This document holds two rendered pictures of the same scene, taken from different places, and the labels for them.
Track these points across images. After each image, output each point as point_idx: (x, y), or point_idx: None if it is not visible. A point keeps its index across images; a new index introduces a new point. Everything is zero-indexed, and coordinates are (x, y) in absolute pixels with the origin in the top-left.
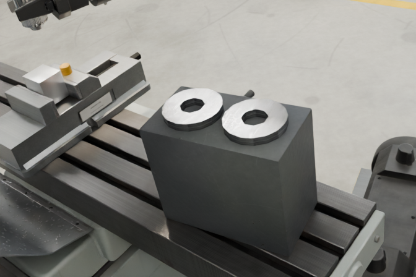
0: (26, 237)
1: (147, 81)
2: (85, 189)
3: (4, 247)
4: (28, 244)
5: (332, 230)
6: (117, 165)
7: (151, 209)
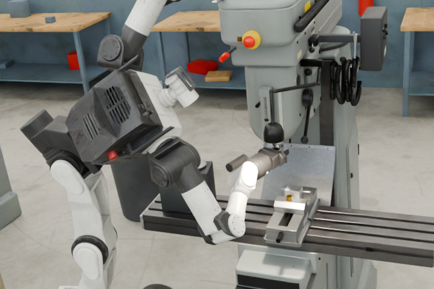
0: (276, 197)
1: (265, 239)
2: (256, 199)
3: (270, 182)
4: (270, 193)
5: (156, 205)
6: (250, 208)
7: (223, 199)
